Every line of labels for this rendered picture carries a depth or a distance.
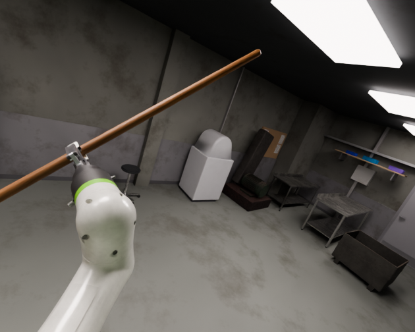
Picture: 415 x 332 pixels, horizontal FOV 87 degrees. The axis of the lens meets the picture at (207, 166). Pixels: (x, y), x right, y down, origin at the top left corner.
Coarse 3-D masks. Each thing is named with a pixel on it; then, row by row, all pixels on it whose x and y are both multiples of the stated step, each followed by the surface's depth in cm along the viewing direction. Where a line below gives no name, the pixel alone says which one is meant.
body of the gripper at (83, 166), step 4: (80, 160) 55; (84, 164) 55; (76, 168) 54; (80, 168) 53; (84, 168) 53; (88, 168) 53; (92, 168) 53; (96, 168) 54; (100, 168) 56; (76, 172) 53; (80, 172) 52
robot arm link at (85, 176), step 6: (78, 174) 50; (84, 174) 49; (90, 174) 49; (96, 174) 49; (102, 174) 50; (108, 174) 53; (72, 180) 50; (78, 180) 48; (84, 180) 47; (72, 186) 49; (78, 186) 47; (72, 192) 48; (72, 198) 49; (72, 204) 50
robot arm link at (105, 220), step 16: (80, 192) 45; (96, 192) 43; (112, 192) 43; (80, 208) 40; (96, 208) 39; (112, 208) 40; (128, 208) 42; (80, 224) 39; (96, 224) 38; (112, 224) 39; (128, 224) 41; (80, 240) 41; (96, 240) 39; (112, 240) 40; (128, 240) 44; (96, 256) 41; (112, 256) 42
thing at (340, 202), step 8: (320, 200) 514; (328, 200) 533; (336, 200) 559; (344, 200) 588; (352, 200) 624; (312, 208) 530; (336, 208) 491; (344, 208) 514; (352, 208) 541; (360, 208) 568; (368, 208) 598; (336, 216) 662; (344, 216) 477; (304, 224) 542; (312, 224) 540; (320, 224) 558; (328, 224) 577; (336, 224) 597; (344, 224) 619; (360, 224) 610; (320, 232) 515; (328, 232) 527; (336, 232) 488; (344, 232) 562
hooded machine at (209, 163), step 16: (208, 144) 465; (224, 144) 466; (192, 160) 492; (208, 160) 455; (224, 160) 480; (192, 176) 487; (208, 176) 475; (224, 176) 503; (192, 192) 482; (208, 192) 498
